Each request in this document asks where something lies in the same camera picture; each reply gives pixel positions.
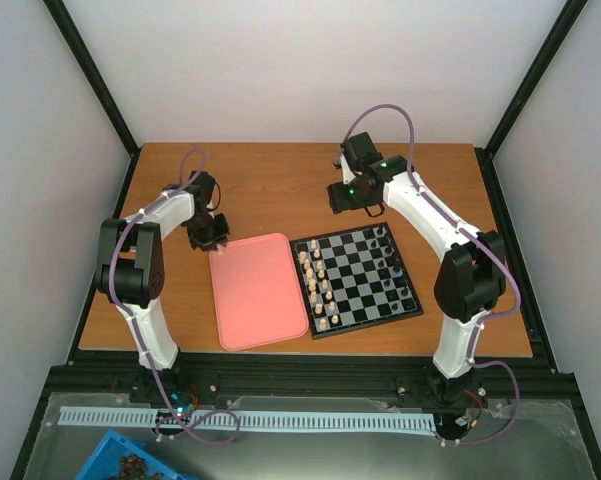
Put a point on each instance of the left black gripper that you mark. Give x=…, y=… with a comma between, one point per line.
x=210, y=245

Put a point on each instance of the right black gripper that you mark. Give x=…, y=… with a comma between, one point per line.
x=340, y=202

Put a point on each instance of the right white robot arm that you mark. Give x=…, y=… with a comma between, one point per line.
x=471, y=278

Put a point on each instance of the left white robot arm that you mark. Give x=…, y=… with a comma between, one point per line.
x=130, y=267

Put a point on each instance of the left controller board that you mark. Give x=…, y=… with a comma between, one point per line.
x=185, y=401

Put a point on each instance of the controller board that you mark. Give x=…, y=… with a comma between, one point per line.
x=467, y=421
x=185, y=401

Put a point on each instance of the right controller board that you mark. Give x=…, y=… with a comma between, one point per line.
x=467, y=421

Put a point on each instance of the pink plastic tray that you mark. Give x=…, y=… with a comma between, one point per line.
x=257, y=296

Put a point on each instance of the black white chessboard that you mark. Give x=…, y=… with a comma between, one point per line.
x=366, y=274

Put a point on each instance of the blue plastic bin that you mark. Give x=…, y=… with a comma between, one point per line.
x=120, y=457

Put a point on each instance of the light blue cable duct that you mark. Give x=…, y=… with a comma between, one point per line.
x=253, y=421

